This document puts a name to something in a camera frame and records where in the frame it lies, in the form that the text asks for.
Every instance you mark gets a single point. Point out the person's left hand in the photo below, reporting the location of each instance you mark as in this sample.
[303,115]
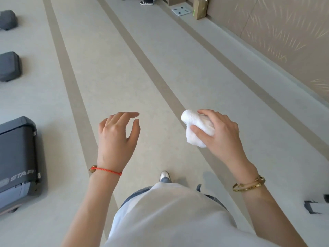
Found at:
[113,144]

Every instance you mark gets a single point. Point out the person's right hand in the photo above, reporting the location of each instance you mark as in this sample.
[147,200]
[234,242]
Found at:
[226,144]

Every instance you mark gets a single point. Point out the person's right thumb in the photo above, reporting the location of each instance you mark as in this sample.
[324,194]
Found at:
[199,131]

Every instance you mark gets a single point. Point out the person's left thumb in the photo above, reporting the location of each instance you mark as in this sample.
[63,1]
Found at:
[134,132]

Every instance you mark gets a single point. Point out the white cloth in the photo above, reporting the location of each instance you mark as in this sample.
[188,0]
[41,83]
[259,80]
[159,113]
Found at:
[198,126]

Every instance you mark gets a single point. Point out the person's left forearm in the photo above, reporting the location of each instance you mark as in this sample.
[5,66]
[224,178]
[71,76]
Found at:
[92,203]

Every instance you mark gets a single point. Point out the person's right forearm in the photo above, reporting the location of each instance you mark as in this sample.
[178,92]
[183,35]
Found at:
[264,203]

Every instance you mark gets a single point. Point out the silver white shoe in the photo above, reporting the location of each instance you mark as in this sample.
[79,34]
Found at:
[164,175]

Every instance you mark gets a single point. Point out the blue jeans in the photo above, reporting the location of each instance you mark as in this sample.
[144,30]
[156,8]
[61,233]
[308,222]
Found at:
[133,194]

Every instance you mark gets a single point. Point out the white shirt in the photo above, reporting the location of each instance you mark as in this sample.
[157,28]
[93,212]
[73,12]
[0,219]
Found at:
[174,218]

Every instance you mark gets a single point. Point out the white floor scale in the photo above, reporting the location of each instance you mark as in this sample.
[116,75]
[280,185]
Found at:
[181,11]

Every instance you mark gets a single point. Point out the brown paper bag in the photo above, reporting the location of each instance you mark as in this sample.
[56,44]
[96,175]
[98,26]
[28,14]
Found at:
[200,8]

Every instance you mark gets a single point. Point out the brown cardboard box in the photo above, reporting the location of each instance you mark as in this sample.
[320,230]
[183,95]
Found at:
[176,0]

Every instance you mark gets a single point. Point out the black and white equipment base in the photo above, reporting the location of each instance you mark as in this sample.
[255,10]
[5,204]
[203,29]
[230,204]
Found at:
[315,204]

